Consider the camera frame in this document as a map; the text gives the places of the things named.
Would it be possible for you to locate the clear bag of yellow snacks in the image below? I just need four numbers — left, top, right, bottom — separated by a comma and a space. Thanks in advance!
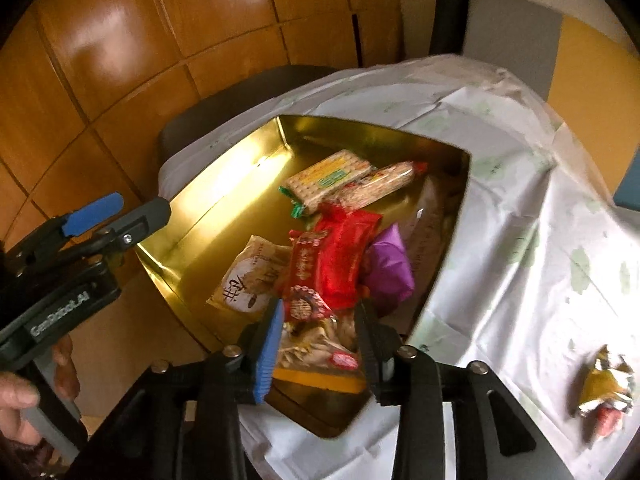
272, 316, 372, 396

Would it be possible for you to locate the purple snack packet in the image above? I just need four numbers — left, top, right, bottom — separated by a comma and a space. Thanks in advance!
364, 224, 416, 312

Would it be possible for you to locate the black chair with grey back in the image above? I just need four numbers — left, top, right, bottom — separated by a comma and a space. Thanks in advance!
429, 0, 577, 102

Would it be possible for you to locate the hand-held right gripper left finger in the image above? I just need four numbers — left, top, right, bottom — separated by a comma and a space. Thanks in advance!
95, 297, 286, 480

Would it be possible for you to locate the white printed tablecloth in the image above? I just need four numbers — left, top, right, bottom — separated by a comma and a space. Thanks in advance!
157, 52, 640, 480

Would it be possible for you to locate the large red snack packet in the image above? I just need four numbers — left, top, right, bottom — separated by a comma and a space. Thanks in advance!
315, 202, 384, 311

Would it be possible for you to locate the squirrel print sesame stick packet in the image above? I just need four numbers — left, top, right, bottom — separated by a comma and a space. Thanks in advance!
340, 160, 429, 211

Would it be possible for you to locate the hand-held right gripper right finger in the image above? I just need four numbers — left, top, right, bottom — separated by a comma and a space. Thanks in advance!
354, 300, 576, 480

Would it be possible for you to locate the gold metal tin box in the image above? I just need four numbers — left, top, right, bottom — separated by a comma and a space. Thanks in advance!
135, 115, 473, 438

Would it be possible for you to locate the person's left hand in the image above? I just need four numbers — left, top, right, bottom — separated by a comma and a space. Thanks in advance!
0, 335, 81, 442

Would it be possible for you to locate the small red patterned snack packet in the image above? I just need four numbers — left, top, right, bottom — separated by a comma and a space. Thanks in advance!
277, 282, 335, 324

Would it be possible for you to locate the cracker packet with green ends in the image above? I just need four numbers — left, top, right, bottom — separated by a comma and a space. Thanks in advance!
279, 149, 376, 218

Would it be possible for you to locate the red packet with white print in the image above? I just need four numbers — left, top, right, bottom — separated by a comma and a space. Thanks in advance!
287, 229, 331, 291

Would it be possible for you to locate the white packet with brown print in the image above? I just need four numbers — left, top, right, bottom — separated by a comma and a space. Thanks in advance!
206, 235, 292, 314

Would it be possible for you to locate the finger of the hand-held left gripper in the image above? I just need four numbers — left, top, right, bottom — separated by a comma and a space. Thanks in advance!
5, 192, 126, 261
15, 197, 172, 281

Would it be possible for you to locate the wooden cabinet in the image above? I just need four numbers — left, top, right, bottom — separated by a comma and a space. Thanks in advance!
0, 0, 406, 261

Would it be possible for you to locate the gold foil snack packet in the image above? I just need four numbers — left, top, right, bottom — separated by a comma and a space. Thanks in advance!
574, 345, 635, 437

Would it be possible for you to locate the blue panel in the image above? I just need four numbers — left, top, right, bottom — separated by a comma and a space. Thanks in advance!
612, 149, 640, 212

